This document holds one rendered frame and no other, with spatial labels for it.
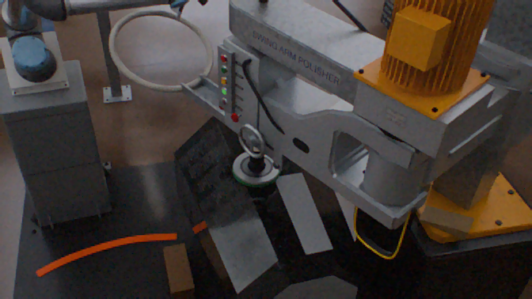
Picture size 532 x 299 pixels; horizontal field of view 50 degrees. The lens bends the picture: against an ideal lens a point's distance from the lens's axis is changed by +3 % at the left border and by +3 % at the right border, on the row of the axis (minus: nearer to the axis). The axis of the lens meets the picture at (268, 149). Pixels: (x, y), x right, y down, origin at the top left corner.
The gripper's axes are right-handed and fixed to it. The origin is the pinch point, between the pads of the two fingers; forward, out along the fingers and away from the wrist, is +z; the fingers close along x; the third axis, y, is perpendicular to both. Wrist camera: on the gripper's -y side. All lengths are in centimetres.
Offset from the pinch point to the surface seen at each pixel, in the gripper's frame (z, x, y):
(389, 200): -55, 93, -100
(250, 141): -27, 74, -52
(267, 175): 5, 64, -67
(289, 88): -44, 57, -57
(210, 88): 4.0, 34.0, -27.7
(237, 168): 10, 65, -54
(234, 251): 18, 99, -67
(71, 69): 57, 19, 45
